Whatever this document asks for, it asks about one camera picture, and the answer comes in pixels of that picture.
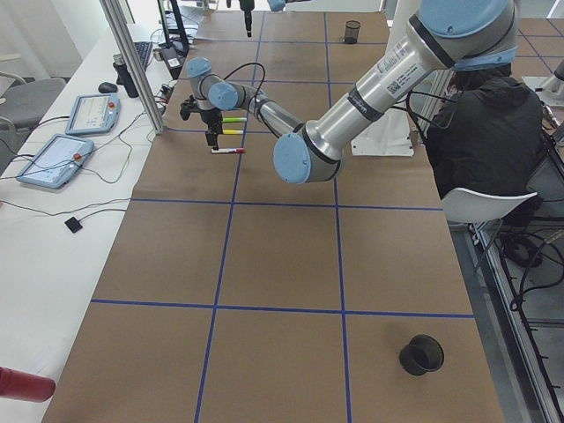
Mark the brown paper table cover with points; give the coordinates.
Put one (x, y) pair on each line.
(324, 284)

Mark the small black sensor box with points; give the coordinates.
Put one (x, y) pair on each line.
(73, 224)

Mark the white marker red cap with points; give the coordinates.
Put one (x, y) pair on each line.
(228, 151)

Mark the black computer mouse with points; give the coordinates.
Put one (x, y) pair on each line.
(106, 87)

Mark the black mesh cup far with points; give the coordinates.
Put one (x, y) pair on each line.
(352, 29)

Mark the blue tape line lengthwise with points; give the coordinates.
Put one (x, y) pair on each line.
(215, 304)

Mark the black mesh cup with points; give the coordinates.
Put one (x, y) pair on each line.
(352, 29)
(423, 354)

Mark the black keyboard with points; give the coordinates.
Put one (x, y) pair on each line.
(144, 52)

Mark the teach pendant far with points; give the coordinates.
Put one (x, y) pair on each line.
(93, 114)

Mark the teach pendant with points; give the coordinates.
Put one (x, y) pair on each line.
(93, 114)
(56, 162)

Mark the aluminium frame post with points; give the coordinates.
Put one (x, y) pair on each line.
(119, 27)

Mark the white plastic chair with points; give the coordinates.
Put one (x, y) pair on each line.
(468, 211)

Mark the red bottle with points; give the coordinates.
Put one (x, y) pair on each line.
(26, 387)

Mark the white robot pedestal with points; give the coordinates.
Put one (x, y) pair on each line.
(390, 136)

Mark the person in black jacket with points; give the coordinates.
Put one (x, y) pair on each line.
(487, 136)

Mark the green highlighter pen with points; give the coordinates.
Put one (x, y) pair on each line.
(234, 119)

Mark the black water bottle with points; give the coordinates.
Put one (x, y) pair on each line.
(124, 76)

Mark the black mesh cup near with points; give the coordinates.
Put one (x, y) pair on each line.
(423, 354)

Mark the teach pendant near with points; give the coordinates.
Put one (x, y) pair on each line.
(56, 162)

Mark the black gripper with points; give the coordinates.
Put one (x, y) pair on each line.
(211, 117)
(248, 17)

